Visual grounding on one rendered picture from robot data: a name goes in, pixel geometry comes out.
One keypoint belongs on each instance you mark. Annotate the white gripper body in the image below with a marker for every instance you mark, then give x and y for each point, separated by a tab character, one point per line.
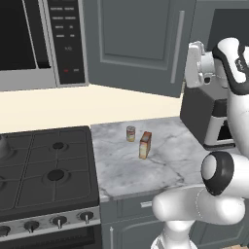
194	68

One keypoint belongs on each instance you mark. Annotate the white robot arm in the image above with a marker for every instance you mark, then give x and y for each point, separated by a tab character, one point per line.
233	129

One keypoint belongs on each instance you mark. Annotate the dark gas stove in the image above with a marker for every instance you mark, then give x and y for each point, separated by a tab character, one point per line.
48	171

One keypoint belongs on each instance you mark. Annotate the black stove knob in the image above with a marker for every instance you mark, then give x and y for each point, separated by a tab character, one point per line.
86	216
4	231
31	226
59	221

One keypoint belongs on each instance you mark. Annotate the yellow red tin can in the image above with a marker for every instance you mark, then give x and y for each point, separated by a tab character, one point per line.
130	134

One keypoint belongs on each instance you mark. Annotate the orange carton box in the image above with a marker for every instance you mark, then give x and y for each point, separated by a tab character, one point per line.
145	146

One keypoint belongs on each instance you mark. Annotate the grey drawer front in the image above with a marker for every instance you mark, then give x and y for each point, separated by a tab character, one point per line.
133	207

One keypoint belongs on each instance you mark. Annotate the silver black microwave oven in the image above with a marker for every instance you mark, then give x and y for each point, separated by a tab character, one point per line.
29	39

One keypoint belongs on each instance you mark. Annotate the grey base cupboard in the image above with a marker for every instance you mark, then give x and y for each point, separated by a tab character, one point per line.
223	236

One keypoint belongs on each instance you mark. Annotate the grey base cupboard door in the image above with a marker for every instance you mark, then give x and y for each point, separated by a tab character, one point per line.
136	235

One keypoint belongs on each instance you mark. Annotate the grey wall cupboard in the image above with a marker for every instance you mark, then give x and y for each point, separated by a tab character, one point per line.
207	19

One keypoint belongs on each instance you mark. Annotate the grey wall cupboard door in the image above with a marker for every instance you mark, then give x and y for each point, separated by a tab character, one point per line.
136	39

